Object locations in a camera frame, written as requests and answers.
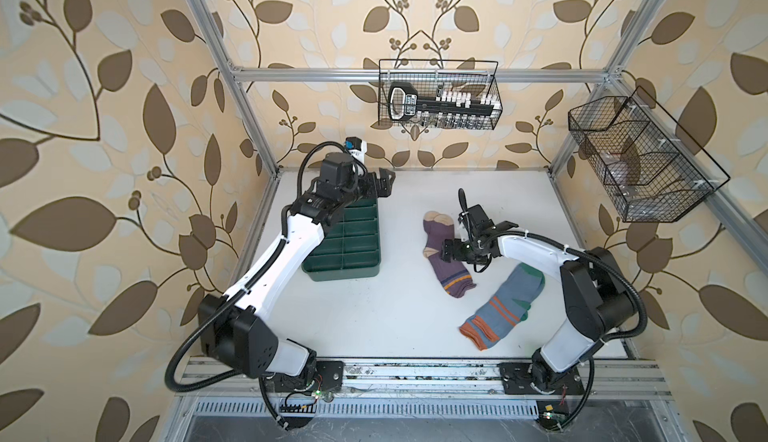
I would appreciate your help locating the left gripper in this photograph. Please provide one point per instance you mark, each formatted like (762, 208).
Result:
(383, 183)

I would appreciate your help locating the green divided tray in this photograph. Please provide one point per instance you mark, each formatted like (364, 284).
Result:
(351, 250)

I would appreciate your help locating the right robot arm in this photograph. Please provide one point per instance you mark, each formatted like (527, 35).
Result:
(600, 304)

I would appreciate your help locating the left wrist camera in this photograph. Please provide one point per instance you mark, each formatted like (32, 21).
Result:
(357, 148)

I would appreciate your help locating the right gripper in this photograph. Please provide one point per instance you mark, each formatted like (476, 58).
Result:
(455, 244)

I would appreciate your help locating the purple sock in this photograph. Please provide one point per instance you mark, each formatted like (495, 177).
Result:
(454, 278)

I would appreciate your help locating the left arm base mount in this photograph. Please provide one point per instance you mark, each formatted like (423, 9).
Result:
(303, 379)

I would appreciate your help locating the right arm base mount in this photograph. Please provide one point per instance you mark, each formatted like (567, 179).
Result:
(537, 379)

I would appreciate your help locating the black tool rack in basket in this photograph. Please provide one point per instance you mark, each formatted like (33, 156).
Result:
(404, 103)

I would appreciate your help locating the aluminium front rail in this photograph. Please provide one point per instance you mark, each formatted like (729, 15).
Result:
(613, 379)

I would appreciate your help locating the blue striped sock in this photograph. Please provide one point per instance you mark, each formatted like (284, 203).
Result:
(506, 309)

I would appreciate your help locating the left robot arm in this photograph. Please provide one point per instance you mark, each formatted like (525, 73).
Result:
(233, 328)

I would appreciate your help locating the back wire basket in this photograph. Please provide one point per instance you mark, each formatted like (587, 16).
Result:
(473, 76)

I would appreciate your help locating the side wire basket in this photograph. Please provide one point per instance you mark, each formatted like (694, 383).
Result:
(652, 167)

